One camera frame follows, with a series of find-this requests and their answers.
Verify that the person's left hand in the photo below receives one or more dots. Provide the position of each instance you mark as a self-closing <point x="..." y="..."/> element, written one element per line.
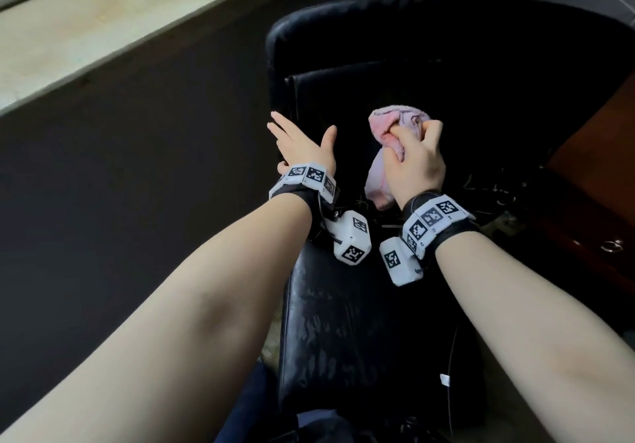
<point x="302" y="147"/>

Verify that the person's right hand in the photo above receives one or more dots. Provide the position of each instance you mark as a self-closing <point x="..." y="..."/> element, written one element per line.
<point x="416" y="165"/>

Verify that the pink cleaning cloth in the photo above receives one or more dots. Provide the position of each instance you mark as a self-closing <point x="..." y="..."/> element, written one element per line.
<point x="392" y="120"/>

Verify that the black office chair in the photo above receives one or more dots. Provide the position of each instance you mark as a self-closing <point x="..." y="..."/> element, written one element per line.
<point x="372" y="308"/>

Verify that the person's right forearm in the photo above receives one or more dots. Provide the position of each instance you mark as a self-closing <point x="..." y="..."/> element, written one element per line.
<point x="536" y="328"/>

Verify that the person's left forearm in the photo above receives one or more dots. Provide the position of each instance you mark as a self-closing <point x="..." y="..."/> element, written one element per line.
<point x="163" y="328"/>

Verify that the left wrist marker band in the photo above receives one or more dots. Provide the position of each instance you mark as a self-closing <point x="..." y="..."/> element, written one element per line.
<point x="307" y="182"/>

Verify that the wrist marker band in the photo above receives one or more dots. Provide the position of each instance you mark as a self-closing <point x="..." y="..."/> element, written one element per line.
<point x="431" y="219"/>
<point x="307" y="182"/>

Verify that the right wrist marker band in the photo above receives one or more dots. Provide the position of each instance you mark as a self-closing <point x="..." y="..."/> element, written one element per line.
<point x="431" y="219"/>

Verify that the red wooden table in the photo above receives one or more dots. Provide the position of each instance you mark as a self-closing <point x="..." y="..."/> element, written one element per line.
<point x="595" y="160"/>

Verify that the beige window sill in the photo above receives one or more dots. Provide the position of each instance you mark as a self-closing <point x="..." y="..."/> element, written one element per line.
<point x="99" y="21"/>

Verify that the blue trousers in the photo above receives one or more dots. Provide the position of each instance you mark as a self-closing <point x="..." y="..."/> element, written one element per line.
<point x="248" y="408"/>

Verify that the black waist pack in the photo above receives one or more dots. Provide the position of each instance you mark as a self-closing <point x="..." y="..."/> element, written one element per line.
<point x="357" y="430"/>

